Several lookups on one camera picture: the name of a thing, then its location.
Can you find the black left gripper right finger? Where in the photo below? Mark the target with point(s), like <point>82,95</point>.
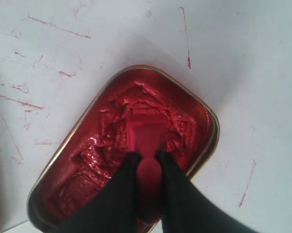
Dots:
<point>185,209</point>

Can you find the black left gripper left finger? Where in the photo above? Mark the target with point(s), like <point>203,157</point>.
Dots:
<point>112,210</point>

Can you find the red ink paste tin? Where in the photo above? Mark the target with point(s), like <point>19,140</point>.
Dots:
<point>105,132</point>

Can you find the red stamp with handle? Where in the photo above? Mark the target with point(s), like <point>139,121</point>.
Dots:
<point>146,136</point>

